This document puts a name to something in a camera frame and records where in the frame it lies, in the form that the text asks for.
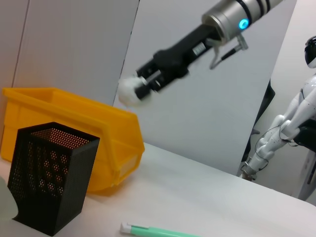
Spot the yellow plastic bin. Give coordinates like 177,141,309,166
0,86,146,197

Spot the black mesh pen holder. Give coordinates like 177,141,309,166
7,121,101,236

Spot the white humanoid robot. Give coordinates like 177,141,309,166
238,35,316,185

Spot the black stand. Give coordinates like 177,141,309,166
292,124,316,151

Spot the translucent green fruit plate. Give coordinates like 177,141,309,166
0,176,19,220

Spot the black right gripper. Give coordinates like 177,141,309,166
134,23,223,101

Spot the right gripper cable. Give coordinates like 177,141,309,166
209,34,249,70

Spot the white paper ball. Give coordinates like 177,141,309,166
118,75,149,108

